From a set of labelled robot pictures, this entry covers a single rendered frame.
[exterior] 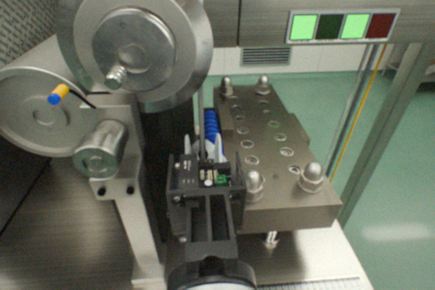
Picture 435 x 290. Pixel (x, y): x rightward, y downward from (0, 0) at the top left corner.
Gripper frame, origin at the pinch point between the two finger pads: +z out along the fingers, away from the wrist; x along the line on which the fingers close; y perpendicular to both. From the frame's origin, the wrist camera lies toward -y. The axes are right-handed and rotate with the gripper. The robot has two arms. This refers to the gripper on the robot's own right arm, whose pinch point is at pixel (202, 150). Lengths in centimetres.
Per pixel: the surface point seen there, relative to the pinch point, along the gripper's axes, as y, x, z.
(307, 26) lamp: 9.9, -24.9, 29.4
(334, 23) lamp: 10.3, -31.1, 29.4
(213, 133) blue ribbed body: -4.7, -2.3, 10.5
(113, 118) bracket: 10.1, 9.0, -6.1
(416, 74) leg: -10, -74, 46
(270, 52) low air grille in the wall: -76, -88, 262
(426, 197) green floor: -109, -148, 69
